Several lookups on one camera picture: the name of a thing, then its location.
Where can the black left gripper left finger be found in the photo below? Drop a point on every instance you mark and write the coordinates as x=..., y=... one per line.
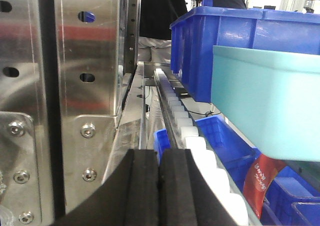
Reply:
x=128, y=197

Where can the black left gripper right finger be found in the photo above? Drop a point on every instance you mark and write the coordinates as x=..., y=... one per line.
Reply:
x=184, y=196

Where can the light teal plastic bin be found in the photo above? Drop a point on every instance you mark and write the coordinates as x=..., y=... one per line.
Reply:
x=272, y=97

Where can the small blue bin corner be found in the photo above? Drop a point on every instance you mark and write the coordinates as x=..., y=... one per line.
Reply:
x=161, y=143

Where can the lower dark blue crate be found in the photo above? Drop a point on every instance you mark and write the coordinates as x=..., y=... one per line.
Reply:
x=289, y=200

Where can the large dark blue crate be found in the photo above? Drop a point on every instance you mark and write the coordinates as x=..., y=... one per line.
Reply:
x=194, y=35

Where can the person in black shirt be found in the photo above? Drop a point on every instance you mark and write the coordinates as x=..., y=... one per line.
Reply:
x=155, y=35

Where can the white roller conveyor rail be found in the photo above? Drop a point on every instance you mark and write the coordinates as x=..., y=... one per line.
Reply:
x=216, y=178

